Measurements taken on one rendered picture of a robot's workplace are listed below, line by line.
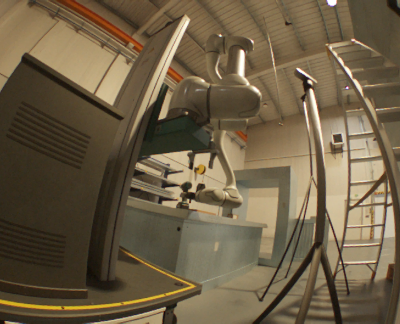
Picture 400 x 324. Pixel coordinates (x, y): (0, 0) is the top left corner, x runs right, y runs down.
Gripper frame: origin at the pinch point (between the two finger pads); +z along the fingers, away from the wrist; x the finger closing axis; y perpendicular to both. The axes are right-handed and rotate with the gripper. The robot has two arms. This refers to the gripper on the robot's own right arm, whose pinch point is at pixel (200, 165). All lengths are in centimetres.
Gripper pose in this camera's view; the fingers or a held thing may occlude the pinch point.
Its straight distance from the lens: 98.4
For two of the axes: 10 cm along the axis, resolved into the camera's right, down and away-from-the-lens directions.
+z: -1.6, 9.4, -3.1
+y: -5.6, -3.4, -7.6
